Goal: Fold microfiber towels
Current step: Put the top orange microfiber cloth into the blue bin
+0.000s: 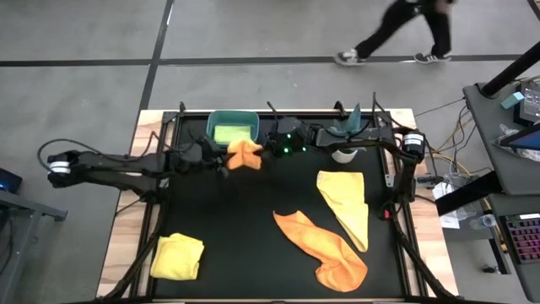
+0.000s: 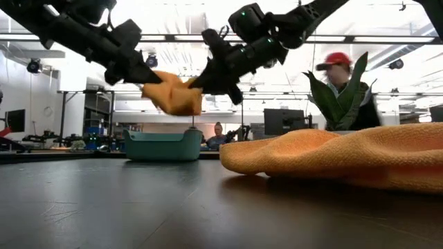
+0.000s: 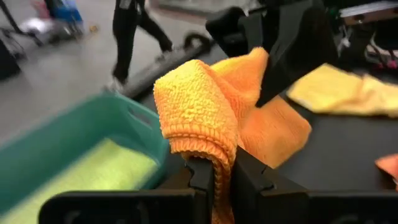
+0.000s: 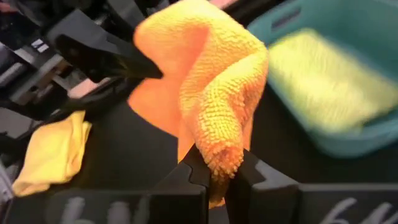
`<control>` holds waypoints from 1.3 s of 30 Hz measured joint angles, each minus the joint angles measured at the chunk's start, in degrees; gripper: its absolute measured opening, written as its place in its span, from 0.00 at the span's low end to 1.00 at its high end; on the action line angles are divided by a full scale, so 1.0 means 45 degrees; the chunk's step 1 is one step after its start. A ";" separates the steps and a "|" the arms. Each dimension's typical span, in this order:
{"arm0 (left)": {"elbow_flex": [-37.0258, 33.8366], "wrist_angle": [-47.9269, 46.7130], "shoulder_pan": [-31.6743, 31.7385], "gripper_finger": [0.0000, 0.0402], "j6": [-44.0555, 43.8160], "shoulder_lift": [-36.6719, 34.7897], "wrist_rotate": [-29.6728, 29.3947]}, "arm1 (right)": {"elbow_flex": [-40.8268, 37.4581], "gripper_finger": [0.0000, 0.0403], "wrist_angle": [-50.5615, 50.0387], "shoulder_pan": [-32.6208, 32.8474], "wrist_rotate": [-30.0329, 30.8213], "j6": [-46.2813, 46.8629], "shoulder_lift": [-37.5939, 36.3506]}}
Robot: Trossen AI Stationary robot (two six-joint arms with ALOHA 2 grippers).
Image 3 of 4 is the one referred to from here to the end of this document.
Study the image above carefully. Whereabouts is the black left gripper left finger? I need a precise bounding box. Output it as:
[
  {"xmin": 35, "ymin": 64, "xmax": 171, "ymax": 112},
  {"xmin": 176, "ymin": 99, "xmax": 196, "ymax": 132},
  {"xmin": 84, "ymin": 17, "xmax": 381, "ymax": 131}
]
[{"xmin": 39, "ymin": 156, "xmax": 216, "ymax": 224}]

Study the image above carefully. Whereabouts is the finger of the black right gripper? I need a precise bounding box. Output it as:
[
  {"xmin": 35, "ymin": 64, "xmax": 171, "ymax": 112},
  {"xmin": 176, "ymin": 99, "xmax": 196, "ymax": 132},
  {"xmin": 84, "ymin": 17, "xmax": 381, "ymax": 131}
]
[
  {"xmin": 254, "ymin": 0, "xmax": 339, "ymax": 108},
  {"xmin": 205, "ymin": 6, "xmax": 272, "ymax": 58}
]

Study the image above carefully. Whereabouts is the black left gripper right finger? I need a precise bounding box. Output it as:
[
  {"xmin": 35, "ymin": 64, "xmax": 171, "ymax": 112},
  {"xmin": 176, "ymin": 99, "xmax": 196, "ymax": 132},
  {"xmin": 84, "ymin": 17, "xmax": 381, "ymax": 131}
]
[{"xmin": 231, "ymin": 147, "xmax": 398, "ymax": 224}]

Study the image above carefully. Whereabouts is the green microfiber towel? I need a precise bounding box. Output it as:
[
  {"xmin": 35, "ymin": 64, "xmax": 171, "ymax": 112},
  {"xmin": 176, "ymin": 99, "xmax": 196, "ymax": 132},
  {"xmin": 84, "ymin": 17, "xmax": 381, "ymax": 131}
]
[{"xmin": 0, "ymin": 138, "xmax": 159, "ymax": 224}]

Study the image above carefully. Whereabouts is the light orange microfiber towel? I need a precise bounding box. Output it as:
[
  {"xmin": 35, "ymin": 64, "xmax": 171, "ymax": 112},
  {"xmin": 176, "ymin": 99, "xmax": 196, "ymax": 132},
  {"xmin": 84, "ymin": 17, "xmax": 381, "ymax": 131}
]
[{"xmin": 153, "ymin": 46, "xmax": 313, "ymax": 224}]

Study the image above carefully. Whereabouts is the dark orange microfiber towel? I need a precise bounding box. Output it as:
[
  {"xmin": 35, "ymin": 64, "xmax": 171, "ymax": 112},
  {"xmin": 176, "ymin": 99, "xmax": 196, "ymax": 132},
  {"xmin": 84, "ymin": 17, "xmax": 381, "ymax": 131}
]
[{"xmin": 374, "ymin": 154, "xmax": 398, "ymax": 191}]

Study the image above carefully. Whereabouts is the yellow microfiber towel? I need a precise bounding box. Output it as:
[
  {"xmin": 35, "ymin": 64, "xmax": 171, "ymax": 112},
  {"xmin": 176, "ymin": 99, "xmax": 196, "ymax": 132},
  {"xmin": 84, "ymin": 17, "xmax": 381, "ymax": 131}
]
[{"xmin": 285, "ymin": 63, "xmax": 398, "ymax": 118}]

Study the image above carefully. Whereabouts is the person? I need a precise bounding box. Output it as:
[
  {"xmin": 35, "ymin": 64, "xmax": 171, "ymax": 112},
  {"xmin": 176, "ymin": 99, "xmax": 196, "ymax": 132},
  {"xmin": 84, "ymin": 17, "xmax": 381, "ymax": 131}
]
[{"xmin": 111, "ymin": 0, "xmax": 174, "ymax": 85}]

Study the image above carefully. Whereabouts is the blue and silver cart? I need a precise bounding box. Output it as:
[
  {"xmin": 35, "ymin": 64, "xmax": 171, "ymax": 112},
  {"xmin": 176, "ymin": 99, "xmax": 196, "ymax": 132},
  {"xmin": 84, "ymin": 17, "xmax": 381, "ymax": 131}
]
[{"xmin": 18, "ymin": 0, "xmax": 85, "ymax": 44}]

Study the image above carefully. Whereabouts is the teal plastic bin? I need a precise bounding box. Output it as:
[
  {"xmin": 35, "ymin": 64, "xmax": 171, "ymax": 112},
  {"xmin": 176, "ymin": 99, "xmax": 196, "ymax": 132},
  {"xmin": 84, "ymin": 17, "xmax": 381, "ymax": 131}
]
[{"xmin": 0, "ymin": 91, "xmax": 170, "ymax": 215}]

